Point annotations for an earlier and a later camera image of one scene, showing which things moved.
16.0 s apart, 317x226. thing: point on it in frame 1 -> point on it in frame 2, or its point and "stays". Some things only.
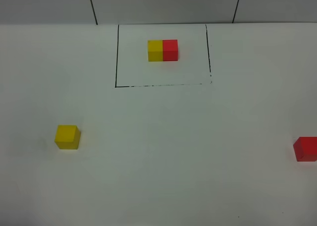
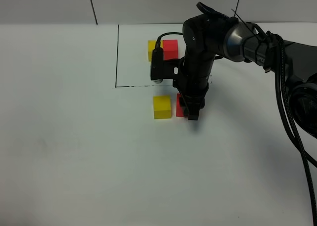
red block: [305, 148] -> [180, 109]
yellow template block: [155, 50] stays
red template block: [170, 50] stays
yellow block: [67, 137] -> [162, 107]
